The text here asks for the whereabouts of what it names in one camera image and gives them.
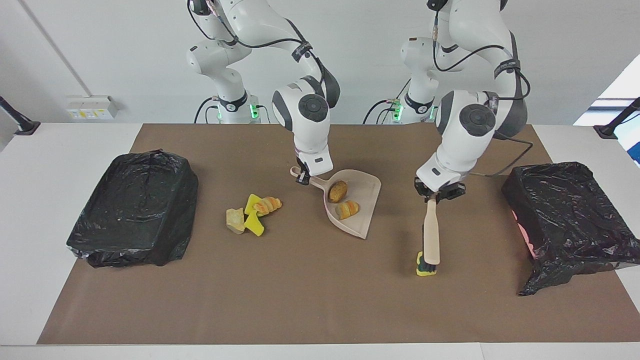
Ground black bag pink bin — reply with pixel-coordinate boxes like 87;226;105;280
501;161;640;297

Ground black clamp stand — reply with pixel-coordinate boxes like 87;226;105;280
0;96;41;136
593;97;640;140

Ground bright window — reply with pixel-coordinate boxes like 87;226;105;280
573;54;640;167

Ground black base cable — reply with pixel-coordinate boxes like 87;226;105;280
194;96;217;124
363;77;412;125

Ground black right base cable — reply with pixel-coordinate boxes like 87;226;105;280
194;96;217;124

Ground beige plastic dustpan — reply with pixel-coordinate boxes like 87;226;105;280
290;166;382;240

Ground beige stone-like chunk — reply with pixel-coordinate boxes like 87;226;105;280
225;207;247;235

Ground black bag lined bin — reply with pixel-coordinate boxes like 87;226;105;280
66;149;199;268

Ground brown table mat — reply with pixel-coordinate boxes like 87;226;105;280
36;123;640;345

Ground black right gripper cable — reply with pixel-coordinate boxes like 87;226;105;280
187;0;331;96

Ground black left base cable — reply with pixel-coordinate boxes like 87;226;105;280
363;77;412;125

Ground white wall socket box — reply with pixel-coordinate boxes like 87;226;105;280
65;95;118;121

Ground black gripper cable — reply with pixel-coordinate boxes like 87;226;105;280
187;0;331;96
432;10;534;178

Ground toy croissant half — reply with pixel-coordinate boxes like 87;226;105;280
335;200;360;221

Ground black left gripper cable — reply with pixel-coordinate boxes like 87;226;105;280
432;10;534;178

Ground striped toy croissant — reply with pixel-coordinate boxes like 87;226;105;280
252;196;283;217

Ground brown toy bread roll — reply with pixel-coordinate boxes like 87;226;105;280
328;180;349;204

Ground beige hand brush black bristles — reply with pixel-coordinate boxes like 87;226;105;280
418;196;441;277

